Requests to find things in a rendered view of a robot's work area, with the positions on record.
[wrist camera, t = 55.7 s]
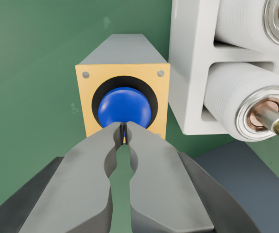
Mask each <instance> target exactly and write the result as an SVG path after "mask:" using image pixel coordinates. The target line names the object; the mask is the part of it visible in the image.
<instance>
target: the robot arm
mask: <svg viewBox="0 0 279 233"><path fill-rule="evenodd" d="M124 134H125V144H126V145H128V147H129V149H130V167H131V169H132V170H133V171H134V172H135V174H134V176H133V177H132V178H131V180H130V183H129V184H130V207H131V228H132V231H133V233H262V232H261V231H260V229H259V228H258V227H257V225H256V224H255V222H254V221H253V220H252V218H251V217H250V216H249V214H248V213H247V212H246V210H245V209H244V208H243V207H242V206H241V204H240V203H239V202H238V201H237V200H236V199H235V198H234V197H233V196H232V195H231V194H230V193H229V192H228V191H227V190H226V189H225V188H224V187H223V186H222V185H220V184H219V183H218V182H217V181H216V180H215V179H214V178H213V177H212V176H211V175H209V174H208V173H207V172H206V171H205V170H204V169H203V168H202V167H201V166H200V165H198V164H197V163H196V162H195V161H194V160H193V159H192V158H191V157H190V156H189V155H187V154H186V153H185V152H182V153H180V152H179V151H178V150H177V149H175V148H174V147H173V146H172V145H171V144H170V143H168V142H167V141H166V140H165V139H163V138H161V137H160V136H158V135H156V134H155V133H153V132H151V131H149V130H147V129H145V128H143V127H141V126H140V125H138V124H136V123H134V122H131V121H129V122H127V123H123V122H114V123H112V124H110V125H108V126H107V127H105V128H103V129H101V130H100V131H98V132H96V133H94V134H92V135H90V136H89V137H87V138H85V139H84V140H82V141H81V142H80V143H78V144H77V145H76V146H74V147H73V148H72V149H71V150H70V151H69V152H67V153H66V154H65V155H64V156H63V157H58V156H56V157H55V158H54V159H53V160H52V161H51V162H49V163H48V164H47V165H46V166H45V167H44V168H43V169H42V170H41V171H39V172H38V173H37V174H36V175H35V176H34V177H32V178H31V179H30V180H29V181H28V182H27V183H25V184H24V185H23V186H22V187H21V188H20V189H18V190H17V191H16V192H15V193H14V194H13V195H11V196H10V197H9V198H8V199H7V200H6V201H5V202H3V203H2V204H1V205H0V233H109V232H110V228H111V221H112V213H113V203H112V195H111V186H110V180H109V177H110V175H111V174H112V172H113V171H114V170H115V169H116V167H117V162H116V151H117V150H118V149H119V147H120V146H121V145H123V142H124Z"/></svg>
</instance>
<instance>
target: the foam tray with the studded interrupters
mask: <svg viewBox="0 0 279 233"><path fill-rule="evenodd" d="M219 4H220V0H172V12H171V26H170V47H169V62H168V63H169V64H170V81H169V94H168V102H169V104H170V107H171V109H172V111H173V113H174V115H175V117H176V120H177V122H178V124H179V126H180V128H181V130H182V132H183V134H185V135H208V134H228V132H227V131H226V130H225V129H224V128H223V126H222V125H221V124H220V123H219V122H218V121H217V119H216V118H215V117H214V116H213V115H212V114H211V112H210V111H209V110H208V109H207V108H206V107H205V106H204V104H203V101H204V95H205V90H206V82H207V77H208V71H209V67H210V66H211V65H212V64H213V63H215V62H247V63H249V64H252V65H255V66H257V67H260V68H263V69H265V70H268V71H270V72H273V73H276V74H279V55H270V54H266V53H262V52H259V51H255V50H251V49H247V48H243V47H239V46H236V45H232V44H228V43H223V42H219V41H215V40H214V35H215V29H216V23H217V18H218V10H219Z"/></svg>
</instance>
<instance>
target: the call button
mask: <svg viewBox="0 0 279 233"><path fill-rule="evenodd" d="M98 118H99V121H100V123H101V125H102V126H103V127H104V128H105V127H107V126H108V125H110V124H112V123H114V122H123V123H127V122H129V121H131V122H134V123H136V124H138V125H140V126H141V127H143V128H146V127H147V126H148V124H149V122H150V119H151V108H150V104H149V102H148V100H147V98H146V97H145V96H144V94H142V93H141V92H140V91H138V90H136V89H133V88H130V87H119V88H116V89H113V90H111V91H110V92H108V93H107V94H106V95H105V96H104V97H103V99H102V101H101V103H100V105H99V109H98Z"/></svg>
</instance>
